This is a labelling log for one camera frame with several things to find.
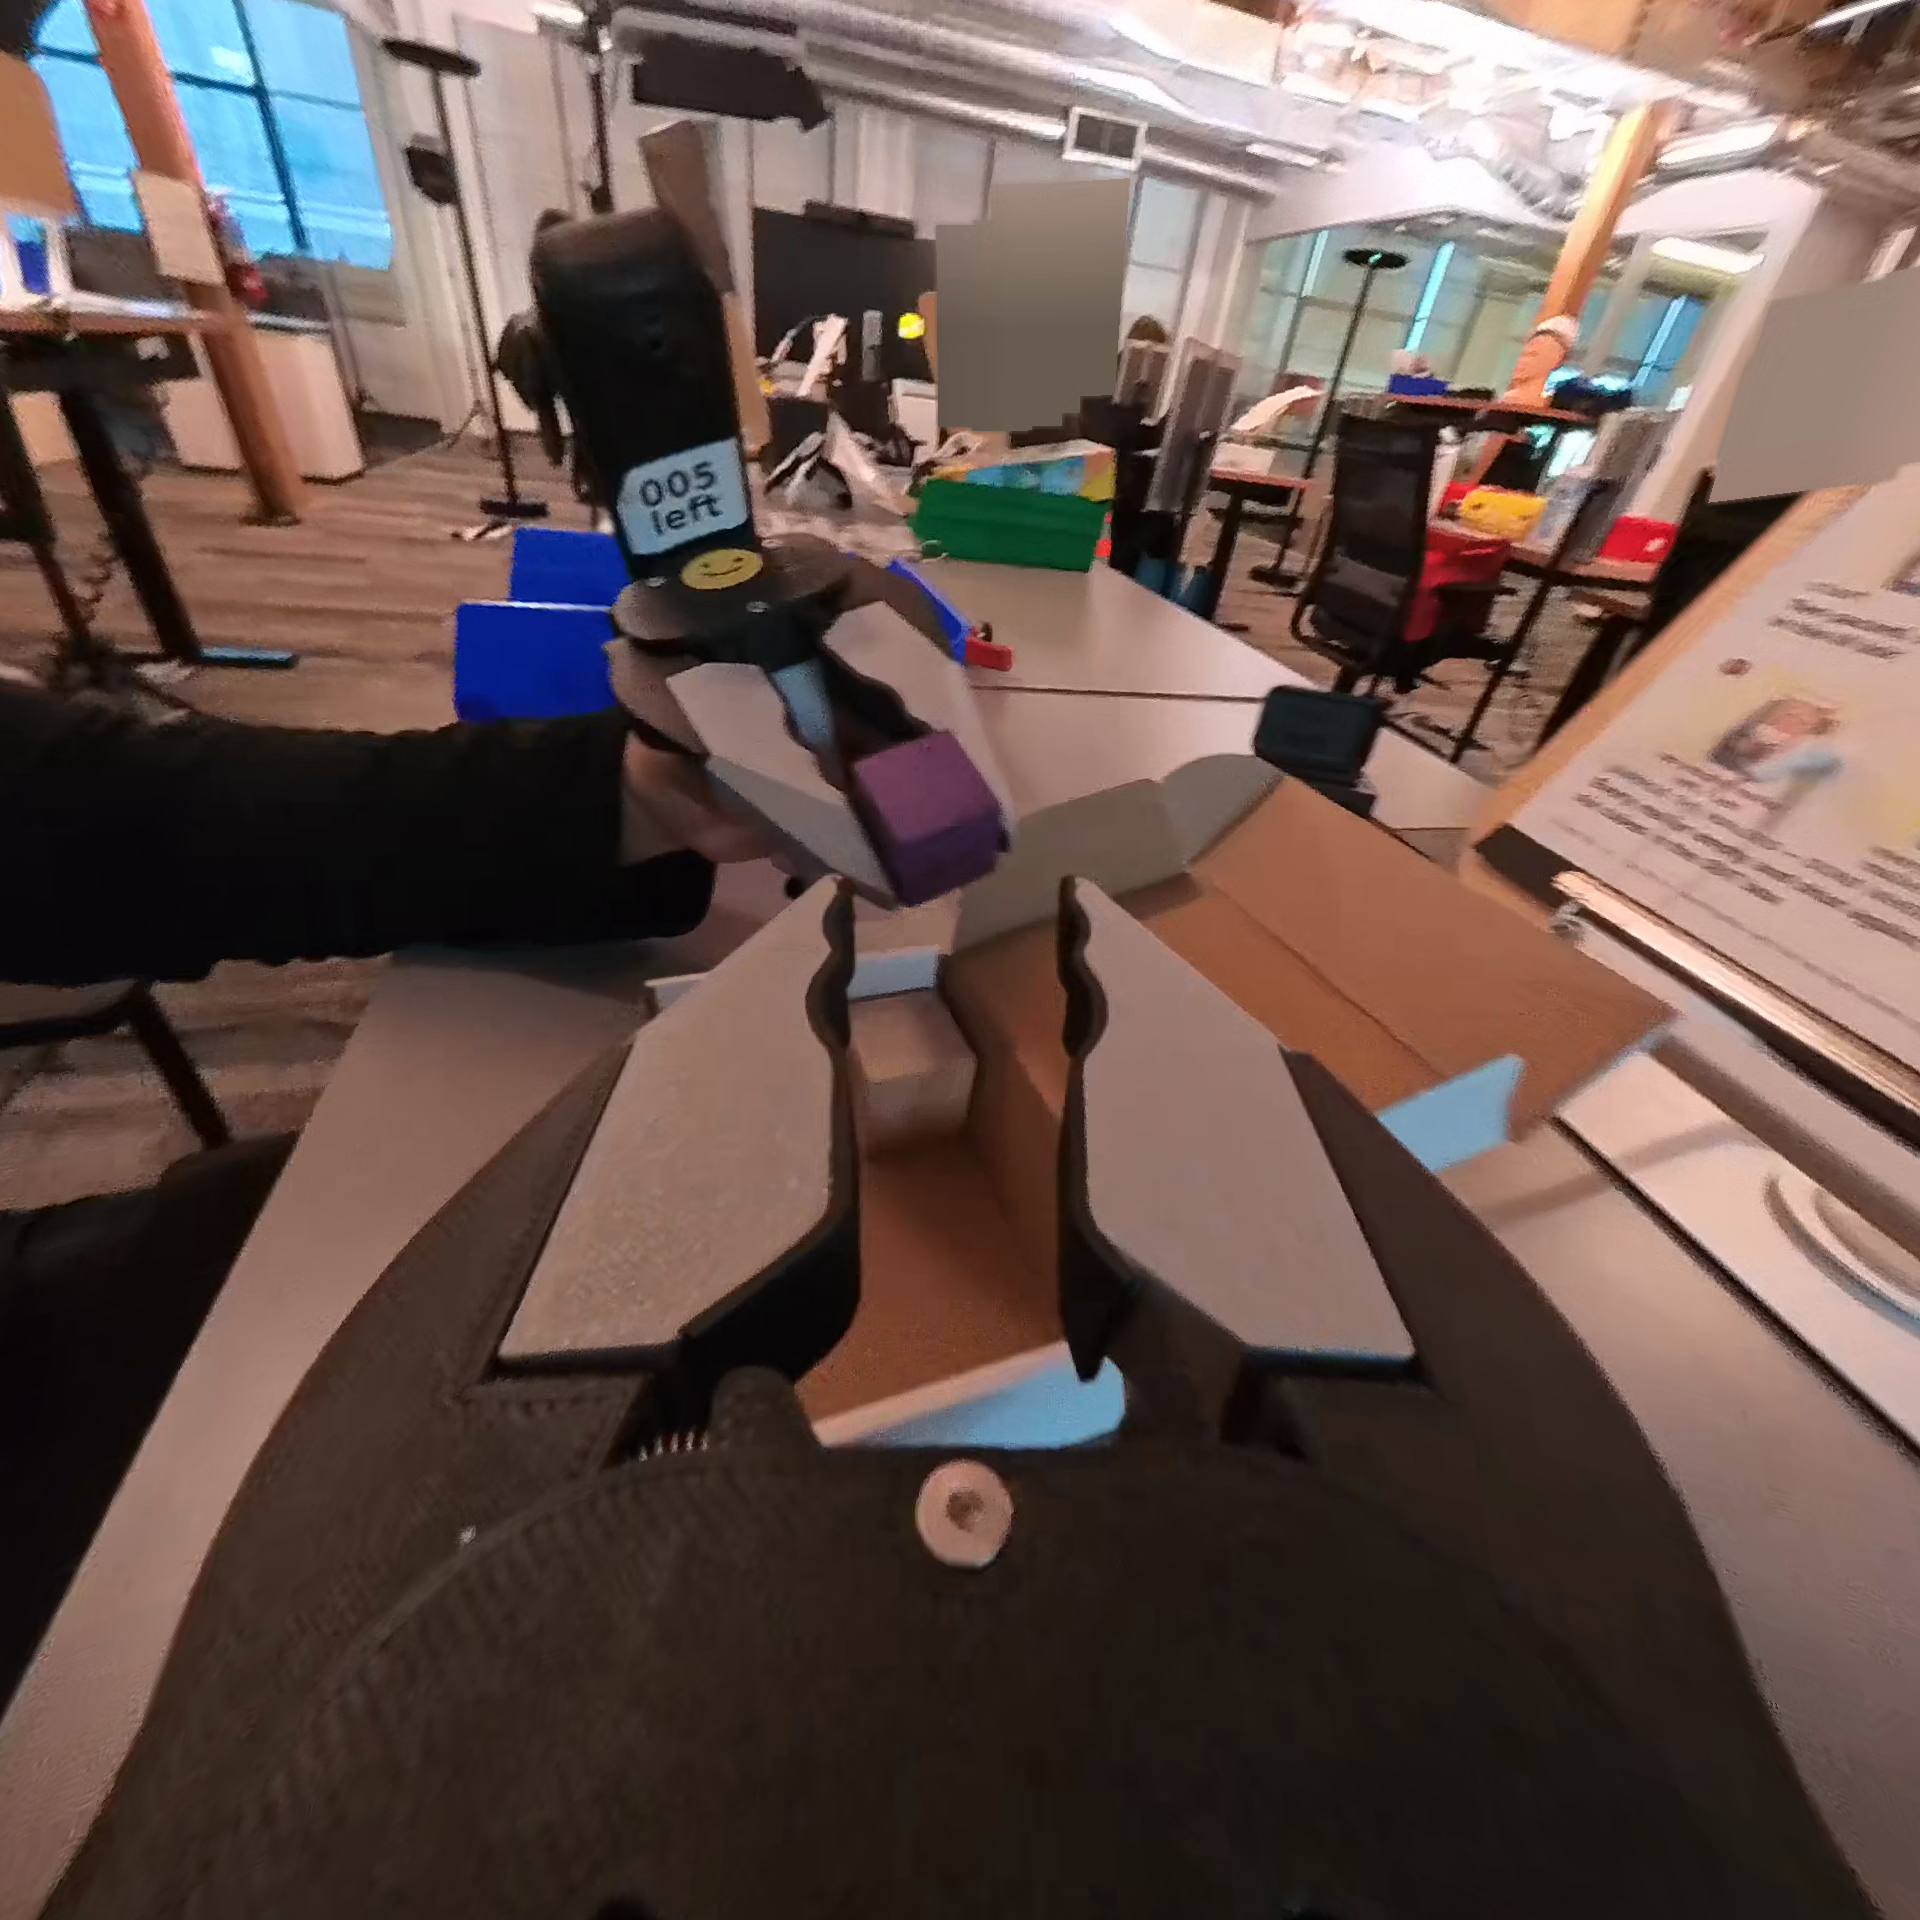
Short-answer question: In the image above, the natural wood cube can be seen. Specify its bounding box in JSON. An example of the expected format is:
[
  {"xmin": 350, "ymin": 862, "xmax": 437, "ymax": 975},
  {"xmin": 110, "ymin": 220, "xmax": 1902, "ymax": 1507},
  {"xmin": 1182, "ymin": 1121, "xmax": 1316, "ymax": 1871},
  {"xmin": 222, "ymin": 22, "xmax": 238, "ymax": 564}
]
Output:
[{"xmin": 848, "ymin": 997, "xmax": 980, "ymax": 1156}]

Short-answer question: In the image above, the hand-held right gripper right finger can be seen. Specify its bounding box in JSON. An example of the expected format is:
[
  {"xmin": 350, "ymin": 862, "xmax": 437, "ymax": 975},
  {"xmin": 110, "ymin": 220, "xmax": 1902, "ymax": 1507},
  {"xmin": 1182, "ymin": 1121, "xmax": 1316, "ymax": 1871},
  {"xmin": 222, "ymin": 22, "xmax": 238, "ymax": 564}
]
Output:
[{"xmin": 1057, "ymin": 878, "xmax": 1420, "ymax": 1382}]

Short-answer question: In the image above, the person's black clothing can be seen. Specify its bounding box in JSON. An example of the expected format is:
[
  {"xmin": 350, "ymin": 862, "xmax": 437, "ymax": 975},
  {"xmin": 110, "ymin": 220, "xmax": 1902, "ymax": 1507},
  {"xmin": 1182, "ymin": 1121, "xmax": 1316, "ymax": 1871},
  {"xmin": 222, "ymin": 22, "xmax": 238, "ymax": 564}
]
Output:
[{"xmin": 0, "ymin": 1135, "xmax": 302, "ymax": 1705}]

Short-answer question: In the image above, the green plastic bin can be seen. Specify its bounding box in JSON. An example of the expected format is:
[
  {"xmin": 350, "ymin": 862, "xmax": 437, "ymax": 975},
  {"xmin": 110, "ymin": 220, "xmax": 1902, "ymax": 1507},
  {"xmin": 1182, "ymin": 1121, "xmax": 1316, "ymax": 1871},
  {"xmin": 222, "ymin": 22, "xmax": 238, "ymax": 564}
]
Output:
[{"xmin": 910, "ymin": 478, "xmax": 1116, "ymax": 577}]

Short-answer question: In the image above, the white cardboard mailer box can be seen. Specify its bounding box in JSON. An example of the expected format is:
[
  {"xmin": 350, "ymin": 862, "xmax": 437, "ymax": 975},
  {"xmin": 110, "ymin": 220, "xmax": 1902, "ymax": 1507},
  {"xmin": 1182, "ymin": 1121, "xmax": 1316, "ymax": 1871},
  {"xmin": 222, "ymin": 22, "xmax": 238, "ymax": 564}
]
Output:
[{"xmin": 644, "ymin": 755, "xmax": 1677, "ymax": 1451}]

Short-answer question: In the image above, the person's left hand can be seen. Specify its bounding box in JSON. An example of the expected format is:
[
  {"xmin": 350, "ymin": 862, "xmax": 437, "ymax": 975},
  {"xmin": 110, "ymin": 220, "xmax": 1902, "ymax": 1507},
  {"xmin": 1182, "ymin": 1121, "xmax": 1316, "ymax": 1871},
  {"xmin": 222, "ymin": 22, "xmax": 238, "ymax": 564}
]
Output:
[{"xmin": 620, "ymin": 731, "xmax": 785, "ymax": 868}]

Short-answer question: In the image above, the black monitor screen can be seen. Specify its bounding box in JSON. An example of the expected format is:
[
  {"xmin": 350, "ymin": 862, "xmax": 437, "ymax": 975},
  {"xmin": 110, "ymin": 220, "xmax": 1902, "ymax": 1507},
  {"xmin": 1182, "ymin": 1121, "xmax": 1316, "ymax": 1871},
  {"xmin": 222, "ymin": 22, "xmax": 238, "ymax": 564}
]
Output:
[{"xmin": 749, "ymin": 205, "xmax": 941, "ymax": 379}]

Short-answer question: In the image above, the instruction sheet on stand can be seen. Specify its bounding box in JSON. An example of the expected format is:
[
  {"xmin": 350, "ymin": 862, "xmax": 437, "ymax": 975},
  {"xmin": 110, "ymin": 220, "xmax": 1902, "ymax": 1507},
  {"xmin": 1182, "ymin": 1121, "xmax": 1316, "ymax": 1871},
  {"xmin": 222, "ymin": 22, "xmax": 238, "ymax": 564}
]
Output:
[{"xmin": 1467, "ymin": 478, "xmax": 1920, "ymax": 1121}]

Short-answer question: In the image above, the orange steel column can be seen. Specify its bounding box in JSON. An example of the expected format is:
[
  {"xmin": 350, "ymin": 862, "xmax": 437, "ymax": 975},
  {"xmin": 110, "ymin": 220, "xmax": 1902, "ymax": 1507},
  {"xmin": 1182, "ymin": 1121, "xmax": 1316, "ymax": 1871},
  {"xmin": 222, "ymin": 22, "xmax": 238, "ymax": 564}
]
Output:
[{"xmin": 88, "ymin": 0, "xmax": 306, "ymax": 524}]

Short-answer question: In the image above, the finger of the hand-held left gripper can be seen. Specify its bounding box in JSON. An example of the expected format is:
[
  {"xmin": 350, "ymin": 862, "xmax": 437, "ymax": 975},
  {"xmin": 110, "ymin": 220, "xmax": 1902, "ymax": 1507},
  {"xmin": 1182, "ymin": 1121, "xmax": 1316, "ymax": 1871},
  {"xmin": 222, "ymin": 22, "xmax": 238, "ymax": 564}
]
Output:
[
  {"xmin": 816, "ymin": 597, "xmax": 1024, "ymax": 835},
  {"xmin": 662, "ymin": 663, "xmax": 906, "ymax": 910}
]

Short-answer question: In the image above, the blue plastic bin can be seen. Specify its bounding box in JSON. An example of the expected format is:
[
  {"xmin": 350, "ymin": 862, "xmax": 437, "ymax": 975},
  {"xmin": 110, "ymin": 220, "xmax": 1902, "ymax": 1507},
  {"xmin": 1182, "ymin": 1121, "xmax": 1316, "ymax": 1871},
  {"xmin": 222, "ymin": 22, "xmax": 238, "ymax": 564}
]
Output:
[{"xmin": 452, "ymin": 525, "xmax": 973, "ymax": 725}]

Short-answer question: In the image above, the white display stand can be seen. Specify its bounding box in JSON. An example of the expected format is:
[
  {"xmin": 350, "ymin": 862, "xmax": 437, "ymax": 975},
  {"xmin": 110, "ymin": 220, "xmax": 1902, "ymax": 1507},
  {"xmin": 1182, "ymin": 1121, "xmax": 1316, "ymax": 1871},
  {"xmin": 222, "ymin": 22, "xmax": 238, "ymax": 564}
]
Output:
[{"xmin": 1553, "ymin": 900, "xmax": 1920, "ymax": 1449}]

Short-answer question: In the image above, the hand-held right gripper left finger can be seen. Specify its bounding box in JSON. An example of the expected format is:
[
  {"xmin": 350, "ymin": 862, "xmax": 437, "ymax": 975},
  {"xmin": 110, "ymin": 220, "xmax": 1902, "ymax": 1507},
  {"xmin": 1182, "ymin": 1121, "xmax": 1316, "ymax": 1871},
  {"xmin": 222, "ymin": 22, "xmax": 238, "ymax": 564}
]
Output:
[{"xmin": 498, "ymin": 878, "xmax": 864, "ymax": 1382}]

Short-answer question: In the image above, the person's left forearm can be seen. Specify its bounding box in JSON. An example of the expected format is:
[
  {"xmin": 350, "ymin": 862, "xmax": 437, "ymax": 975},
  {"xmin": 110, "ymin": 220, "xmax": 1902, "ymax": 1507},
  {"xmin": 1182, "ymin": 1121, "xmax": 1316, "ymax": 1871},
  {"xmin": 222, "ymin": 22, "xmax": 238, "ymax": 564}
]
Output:
[{"xmin": 0, "ymin": 681, "xmax": 721, "ymax": 987}]

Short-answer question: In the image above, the printed instruction sheet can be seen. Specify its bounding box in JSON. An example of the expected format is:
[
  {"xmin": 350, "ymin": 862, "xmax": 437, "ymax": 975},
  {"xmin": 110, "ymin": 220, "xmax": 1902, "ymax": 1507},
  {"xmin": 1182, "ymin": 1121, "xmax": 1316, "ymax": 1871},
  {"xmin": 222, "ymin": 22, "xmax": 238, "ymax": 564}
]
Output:
[{"xmin": 1510, "ymin": 478, "xmax": 1920, "ymax": 1059}]

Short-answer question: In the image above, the colourful flat box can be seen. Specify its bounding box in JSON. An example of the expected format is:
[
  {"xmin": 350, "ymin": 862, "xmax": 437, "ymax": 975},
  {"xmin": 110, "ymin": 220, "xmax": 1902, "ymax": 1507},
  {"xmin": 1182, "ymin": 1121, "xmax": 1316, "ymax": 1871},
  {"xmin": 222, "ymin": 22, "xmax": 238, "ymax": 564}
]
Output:
[{"xmin": 960, "ymin": 441, "xmax": 1121, "ymax": 506}]

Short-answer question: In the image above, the purple cube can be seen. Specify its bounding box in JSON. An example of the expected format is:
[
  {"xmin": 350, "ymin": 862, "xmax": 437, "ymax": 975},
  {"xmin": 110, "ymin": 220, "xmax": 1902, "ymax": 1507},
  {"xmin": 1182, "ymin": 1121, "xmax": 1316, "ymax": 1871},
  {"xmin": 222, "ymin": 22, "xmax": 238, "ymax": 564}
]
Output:
[{"xmin": 848, "ymin": 729, "xmax": 1011, "ymax": 905}]

